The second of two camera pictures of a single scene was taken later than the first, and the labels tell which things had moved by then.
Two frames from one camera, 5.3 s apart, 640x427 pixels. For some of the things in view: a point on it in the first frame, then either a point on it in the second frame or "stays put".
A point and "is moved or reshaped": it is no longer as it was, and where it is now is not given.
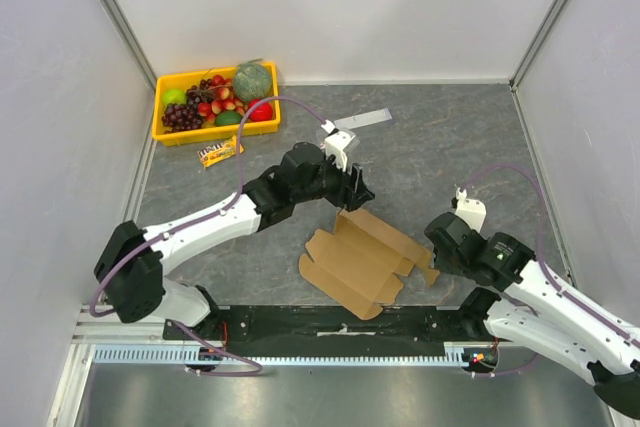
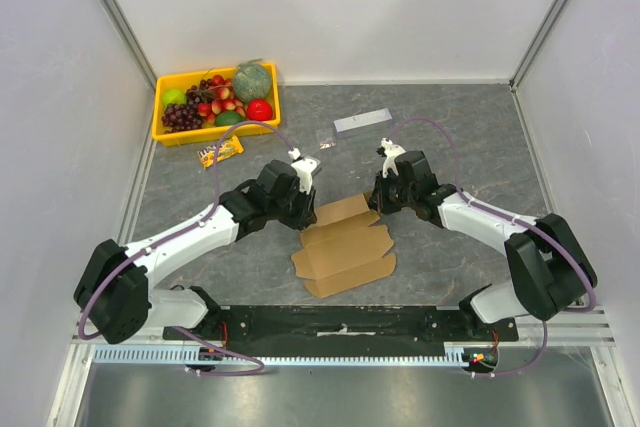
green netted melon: (252, 81) stays put
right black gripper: (442, 251) → (382, 197)
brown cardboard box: (358, 262) is moved or reshaped
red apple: (262, 112) stays put
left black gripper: (352, 192) → (306, 216)
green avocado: (228, 118) stays put
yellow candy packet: (215, 154) stays put
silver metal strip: (364, 119) stays put
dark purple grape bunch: (180, 117) stays put
